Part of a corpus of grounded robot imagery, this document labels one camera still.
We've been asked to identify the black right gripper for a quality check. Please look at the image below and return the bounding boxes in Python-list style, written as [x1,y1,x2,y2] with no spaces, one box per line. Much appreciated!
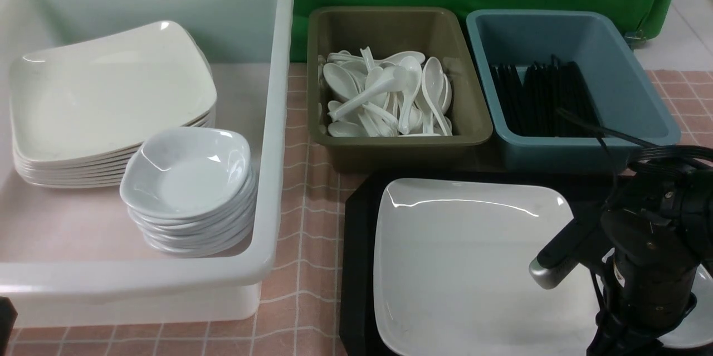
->
[529,170,711,355]

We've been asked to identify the white square rice plate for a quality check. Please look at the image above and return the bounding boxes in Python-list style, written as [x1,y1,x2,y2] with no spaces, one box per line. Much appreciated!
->
[373,178,599,355]

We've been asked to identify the top white square plate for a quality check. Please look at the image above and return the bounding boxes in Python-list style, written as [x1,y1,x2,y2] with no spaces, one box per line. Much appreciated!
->
[8,21,217,164]

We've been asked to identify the white bowl on tray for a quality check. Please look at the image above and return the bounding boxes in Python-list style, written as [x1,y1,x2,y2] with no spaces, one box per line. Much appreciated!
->
[659,266,712,349]

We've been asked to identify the blue plastic bin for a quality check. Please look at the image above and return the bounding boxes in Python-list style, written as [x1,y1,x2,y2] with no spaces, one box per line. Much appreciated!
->
[466,9,681,175]

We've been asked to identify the pile of black chopsticks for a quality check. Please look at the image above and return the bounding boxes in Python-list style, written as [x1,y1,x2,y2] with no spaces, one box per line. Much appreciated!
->
[489,55,599,138]

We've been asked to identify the pile of white spoons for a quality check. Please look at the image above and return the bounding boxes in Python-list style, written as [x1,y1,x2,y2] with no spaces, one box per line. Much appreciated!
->
[316,48,455,138]

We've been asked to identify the olive green plastic bin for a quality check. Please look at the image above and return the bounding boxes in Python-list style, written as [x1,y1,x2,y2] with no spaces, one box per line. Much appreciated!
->
[306,7,496,173]

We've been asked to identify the white spoon on top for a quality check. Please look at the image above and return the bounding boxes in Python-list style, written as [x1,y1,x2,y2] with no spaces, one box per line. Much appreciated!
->
[328,66,409,120]

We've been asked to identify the black serving tray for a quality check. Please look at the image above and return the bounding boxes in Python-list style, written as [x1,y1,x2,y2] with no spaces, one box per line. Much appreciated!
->
[339,171,713,356]

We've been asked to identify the pink checkered tablecloth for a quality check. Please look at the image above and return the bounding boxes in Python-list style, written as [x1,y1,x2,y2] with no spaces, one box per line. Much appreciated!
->
[4,64,713,356]

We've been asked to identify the stack of white bowls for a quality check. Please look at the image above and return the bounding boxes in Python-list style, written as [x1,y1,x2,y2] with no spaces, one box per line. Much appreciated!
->
[127,170,258,258]

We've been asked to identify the top white small bowl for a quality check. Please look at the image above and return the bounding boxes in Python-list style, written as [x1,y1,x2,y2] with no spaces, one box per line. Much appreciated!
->
[119,127,251,220]

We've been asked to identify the large white plastic bin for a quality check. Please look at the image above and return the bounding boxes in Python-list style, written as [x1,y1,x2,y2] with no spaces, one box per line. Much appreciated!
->
[2,0,294,328]

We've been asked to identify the stack of white plates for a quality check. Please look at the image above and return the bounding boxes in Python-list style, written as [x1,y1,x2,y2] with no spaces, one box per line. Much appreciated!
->
[9,95,216,187]

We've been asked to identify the black object at edge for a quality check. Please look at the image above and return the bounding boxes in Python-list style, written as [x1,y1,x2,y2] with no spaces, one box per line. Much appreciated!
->
[0,297,18,355]

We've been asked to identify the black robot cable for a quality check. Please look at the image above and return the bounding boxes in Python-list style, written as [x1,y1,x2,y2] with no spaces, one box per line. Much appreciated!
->
[554,108,713,178]

